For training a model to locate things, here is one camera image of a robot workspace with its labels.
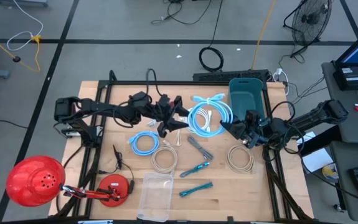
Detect black power strip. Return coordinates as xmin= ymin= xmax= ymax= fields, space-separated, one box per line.
xmin=192 ymin=68 xmax=273 ymax=83

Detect grey desk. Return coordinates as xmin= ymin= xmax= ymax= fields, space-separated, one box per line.
xmin=321 ymin=60 xmax=358 ymax=223

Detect black floor fan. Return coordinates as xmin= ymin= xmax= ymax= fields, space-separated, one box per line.
xmin=283 ymin=0 xmax=334 ymax=59

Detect teal braided cable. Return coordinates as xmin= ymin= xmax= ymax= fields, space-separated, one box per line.
xmin=179 ymin=161 xmax=211 ymax=179
xmin=178 ymin=182 xmax=214 ymax=198

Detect black cables beside desk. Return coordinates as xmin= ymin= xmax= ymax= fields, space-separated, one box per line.
xmin=278 ymin=46 xmax=329 ymax=110

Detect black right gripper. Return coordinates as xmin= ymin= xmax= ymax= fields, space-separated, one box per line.
xmin=220 ymin=119 xmax=275 ymax=149

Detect black metal table frame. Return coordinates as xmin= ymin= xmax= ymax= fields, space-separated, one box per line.
xmin=49 ymin=70 xmax=316 ymax=223

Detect orange hanging cable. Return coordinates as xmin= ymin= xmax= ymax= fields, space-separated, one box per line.
xmin=250 ymin=0 xmax=276 ymax=71

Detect white floor cable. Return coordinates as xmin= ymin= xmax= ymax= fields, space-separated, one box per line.
xmin=6 ymin=0 xmax=44 ymax=52

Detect black mini computer box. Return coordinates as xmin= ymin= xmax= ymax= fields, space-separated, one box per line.
xmin=332 ymin=63 xmax=358 ymax=91

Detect black coiled floor cable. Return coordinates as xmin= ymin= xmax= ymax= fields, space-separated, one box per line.
xmin=198 ymin=45 xmax=225 ymax=73

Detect yellow floor cable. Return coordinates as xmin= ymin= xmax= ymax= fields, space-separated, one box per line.
xmin=0 ymin=26 xmax=42 ymax=73

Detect black lamp cord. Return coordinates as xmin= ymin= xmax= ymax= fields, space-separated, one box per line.
xmin=97 ymin=144 xmax=135 ymax=195

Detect light blue cable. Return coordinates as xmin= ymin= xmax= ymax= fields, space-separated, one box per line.
xmin=127 ymin=130 xmax=164 ymax=157
xmin=187 ymin=92 xmax=234 ymax=138

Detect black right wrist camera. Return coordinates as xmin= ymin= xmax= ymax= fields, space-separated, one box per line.
xmin=245 ymin=110 xmax=260 ymax=124

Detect clear plastic container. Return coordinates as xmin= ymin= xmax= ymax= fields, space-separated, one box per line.
xmin=136 ymin=172 xmax=175 ymax=222

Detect white paper sheet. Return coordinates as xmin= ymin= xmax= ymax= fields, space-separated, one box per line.
xmin=296 ymin=131 xmax=334 ymax=174

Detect round yellow blue object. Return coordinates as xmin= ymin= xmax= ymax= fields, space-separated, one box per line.
xmin=321 ymin=163 xmax=340 ymax=184

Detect red desk lamp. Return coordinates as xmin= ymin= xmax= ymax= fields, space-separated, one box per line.
xmin=6 ymin=154 xmax=133 ymax=208

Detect teal plastic bin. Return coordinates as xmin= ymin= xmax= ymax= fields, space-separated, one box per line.
xmin=228 ymin=77 xmax=270 ymax=131

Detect white plug with cable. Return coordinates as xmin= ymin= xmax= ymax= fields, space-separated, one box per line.
xmin=271 ymin=67 xmax=291 ymax=96

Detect grey braided cable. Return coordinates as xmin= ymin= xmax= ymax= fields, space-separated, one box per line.
xmin=187 ymin=135 xmax=214 ymax=161

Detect black loose floor cables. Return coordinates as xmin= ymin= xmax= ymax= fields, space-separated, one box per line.
xmin=150 ymin=0 xmax=213 ymax=26

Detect thin beige cable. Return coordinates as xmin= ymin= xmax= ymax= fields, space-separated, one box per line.
xmin=174 ymin=128 xmax=183 ymax=147

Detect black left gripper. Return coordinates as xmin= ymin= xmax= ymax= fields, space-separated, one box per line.
xmin=149 ymin=98 xmax=191 ymax=138

